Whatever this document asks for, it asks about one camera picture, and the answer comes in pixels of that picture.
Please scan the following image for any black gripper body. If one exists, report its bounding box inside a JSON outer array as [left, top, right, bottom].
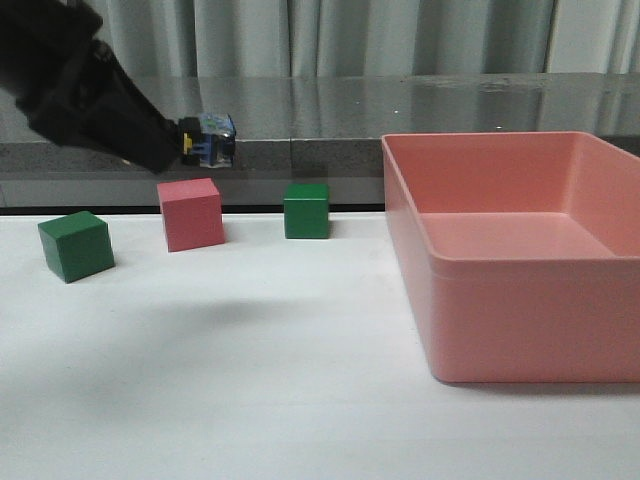
[[1, 1, 130, 150]]

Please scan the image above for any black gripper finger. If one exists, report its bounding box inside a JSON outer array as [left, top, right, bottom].
[[82, 74, 180, 173]]

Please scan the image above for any grey-green curtain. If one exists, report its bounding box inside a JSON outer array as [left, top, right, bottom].
[[94, 1, 639, 77]]

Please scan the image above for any pink wooden cube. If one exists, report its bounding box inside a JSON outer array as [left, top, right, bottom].
[[157, 178, 225, 252]]

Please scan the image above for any green wooden cube left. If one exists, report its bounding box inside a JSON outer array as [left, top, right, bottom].
[[38, 211, 115, 283]]

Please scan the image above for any green wooden cube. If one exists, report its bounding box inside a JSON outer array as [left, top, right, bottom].
[[38, 211, 115, 283], [283, 183, 329, 239]]

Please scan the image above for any grey granite ledge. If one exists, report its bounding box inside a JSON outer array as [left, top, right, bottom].
[[1, 73, 639, 214]]

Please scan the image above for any green wooden cube right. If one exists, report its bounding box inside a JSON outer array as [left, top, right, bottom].
[[283, 183, 329, 239]]

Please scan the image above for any pink plastic bin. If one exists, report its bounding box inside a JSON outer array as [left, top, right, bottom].
[[381, 132, 639, 383]]

